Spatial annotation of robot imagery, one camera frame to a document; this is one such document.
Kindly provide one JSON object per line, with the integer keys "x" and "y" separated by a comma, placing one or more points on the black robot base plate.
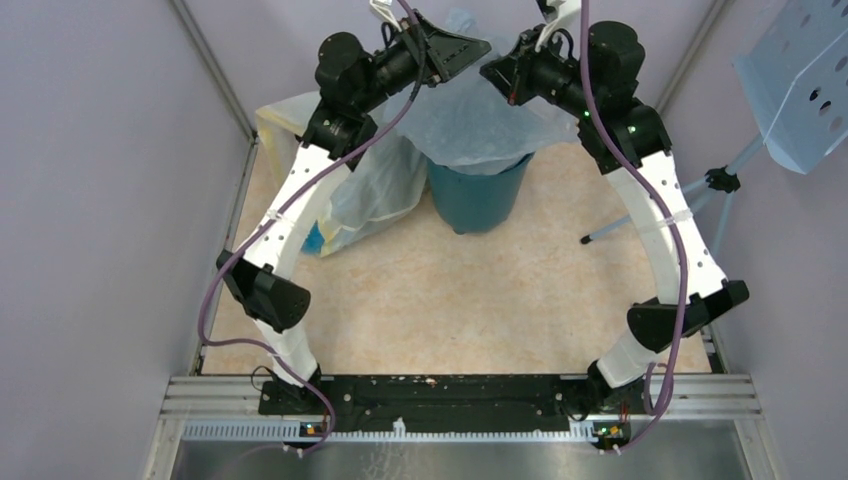
{"x": 453, "y": 403}

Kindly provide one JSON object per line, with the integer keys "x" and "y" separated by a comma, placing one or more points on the large full translucent bag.
{"x": 386, "y": 185}

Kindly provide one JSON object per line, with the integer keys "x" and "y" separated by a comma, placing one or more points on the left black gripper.
{"x": 448, "y": 52}

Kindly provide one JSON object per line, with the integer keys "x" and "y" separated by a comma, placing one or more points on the teal plastic trash bin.
{"x": 475, "y": 204}

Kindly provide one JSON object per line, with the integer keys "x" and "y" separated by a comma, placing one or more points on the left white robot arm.
{"x": 258, "y": 274}

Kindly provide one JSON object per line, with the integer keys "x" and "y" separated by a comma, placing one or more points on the light blue tripod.
{"x": 689, "y": 205}

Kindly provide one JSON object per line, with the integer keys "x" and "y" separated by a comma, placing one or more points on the white toothed rail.
{"x": 290, "y": 432}

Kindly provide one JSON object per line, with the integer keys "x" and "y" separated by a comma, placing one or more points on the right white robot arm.
{"x": 633, "y": 152}

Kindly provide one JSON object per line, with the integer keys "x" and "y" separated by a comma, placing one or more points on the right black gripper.
{"x": 509, "y": 75}

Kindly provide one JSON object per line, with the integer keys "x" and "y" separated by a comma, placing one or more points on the perforated light blue panel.
{"x": 793, "y": 70}

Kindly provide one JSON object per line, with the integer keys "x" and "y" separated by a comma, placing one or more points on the thin blue plastic trash bag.
{"x": 468, "y": 126}

